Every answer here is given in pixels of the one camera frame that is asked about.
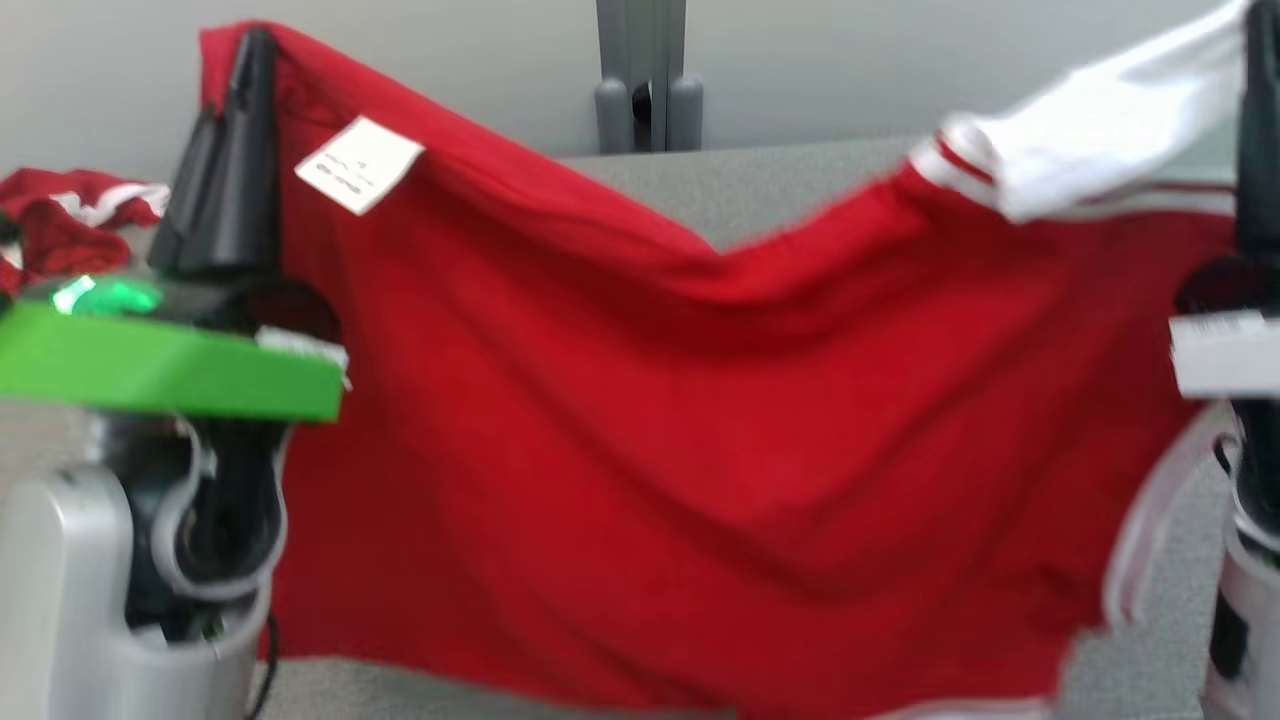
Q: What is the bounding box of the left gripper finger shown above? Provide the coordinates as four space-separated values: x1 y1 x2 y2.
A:
148 105 233 278
222 28 283 276

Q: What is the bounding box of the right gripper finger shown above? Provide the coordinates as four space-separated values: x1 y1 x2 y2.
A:
1235 0 1280 263

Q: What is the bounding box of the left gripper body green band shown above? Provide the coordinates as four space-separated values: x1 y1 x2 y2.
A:
0 270 349 423

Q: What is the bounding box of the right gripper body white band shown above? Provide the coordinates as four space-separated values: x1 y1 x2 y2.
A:
1168 255 1280 401

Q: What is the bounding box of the red garment with white trim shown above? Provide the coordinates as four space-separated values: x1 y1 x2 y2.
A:
198 0 1251 720

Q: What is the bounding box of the crumpled red and white garment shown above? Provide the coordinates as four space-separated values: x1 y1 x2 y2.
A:
0 168 173 296

